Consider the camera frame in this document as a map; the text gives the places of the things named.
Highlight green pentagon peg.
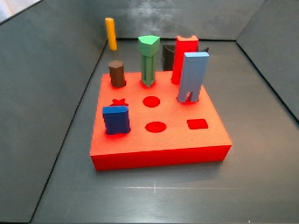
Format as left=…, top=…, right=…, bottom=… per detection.
left=138, top=35, right=160, bottom=87

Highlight black curved holder stand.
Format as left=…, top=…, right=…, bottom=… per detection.
left=162, top=44, right=211, bottom=72

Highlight red notched peg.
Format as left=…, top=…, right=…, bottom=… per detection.
left=172, top=35, right=199, bottom=85

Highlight yellow oval peg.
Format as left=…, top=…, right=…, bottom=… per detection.
left=106, top=17, right=118, bottom=51

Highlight dark blue short peg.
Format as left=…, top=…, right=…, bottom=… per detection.
left=103, top=106, right=131, bottom=135

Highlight light blue arch peg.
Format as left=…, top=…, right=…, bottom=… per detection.
left=178, top=52, right=210, bottom=102

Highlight brown hexagon peg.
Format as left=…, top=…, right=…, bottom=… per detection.
left=108, top=60, right=127, bottom=88

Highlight red foam peg board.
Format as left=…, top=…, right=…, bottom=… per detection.
left=90, top=72, right=231, bottom=171

